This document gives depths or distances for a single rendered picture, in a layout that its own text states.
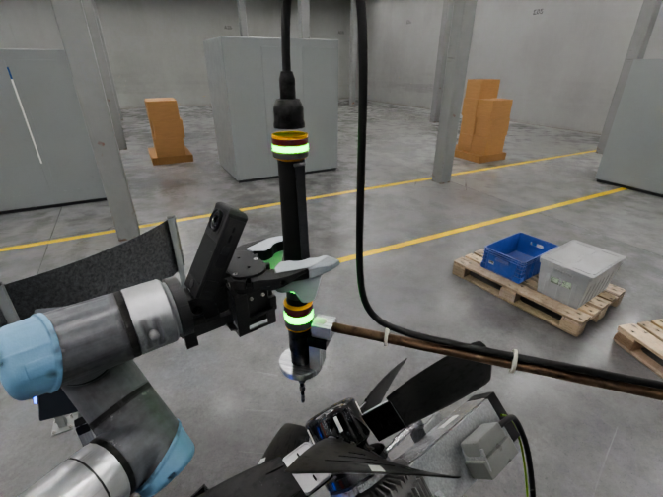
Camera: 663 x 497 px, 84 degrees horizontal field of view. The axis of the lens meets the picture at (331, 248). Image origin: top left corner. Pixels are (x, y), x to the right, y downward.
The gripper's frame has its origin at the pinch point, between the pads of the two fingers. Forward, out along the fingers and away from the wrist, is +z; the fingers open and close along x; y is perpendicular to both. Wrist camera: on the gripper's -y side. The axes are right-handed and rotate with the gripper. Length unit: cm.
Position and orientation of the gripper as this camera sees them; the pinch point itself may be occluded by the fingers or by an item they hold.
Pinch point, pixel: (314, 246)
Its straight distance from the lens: 52.7
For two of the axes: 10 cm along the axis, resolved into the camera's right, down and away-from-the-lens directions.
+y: 0.0, 8.9, 4.5
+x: 6.0, 3.6, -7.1
